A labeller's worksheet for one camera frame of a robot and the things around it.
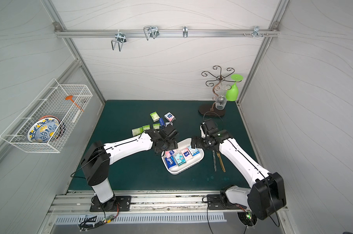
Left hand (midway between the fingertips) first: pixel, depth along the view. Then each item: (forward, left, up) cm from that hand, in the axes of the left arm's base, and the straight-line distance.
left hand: (172, 147), depth 85 cm
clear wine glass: (+26, -30, +13) cm, 42 cm away
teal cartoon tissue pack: (-5, -4, -6) cm, 9 cm away
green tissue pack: (+18, +20, -6) cm, 28 cm away
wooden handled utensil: (-4, -30, -9) cm, 31 cm away
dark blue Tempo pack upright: (+22, +9, -4) cm, 24 cm away
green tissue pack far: (+28, +15, -6) cm, 32 cm away
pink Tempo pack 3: (-1, -9, -6) cm, 10 cm away
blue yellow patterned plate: (-6, +55, +26) cm, 61 cm away
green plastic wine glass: (+32, -38, +16) cm, 52 cm away
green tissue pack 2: (+19, +13, -5) cm, 23 cm away
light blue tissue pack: (+1, -13, -7) cm, 15 cm away
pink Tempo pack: (+28, +4, -6) cm, 29 cm away
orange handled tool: (+17, +57, +23) cm, 64 cm away
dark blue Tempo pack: (-6, +1, -6) cm, 9 cm away
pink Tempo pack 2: (-3, +2, -2) cm, 4 cm away
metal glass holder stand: (+39, -31, +15) cm, 52 cm away
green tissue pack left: (+14, +26, -5) cm, 30 cm away
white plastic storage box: (-5, -2, -6) cm, 8 cm away
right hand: (+1, -15, +4) cm, 16 cm away
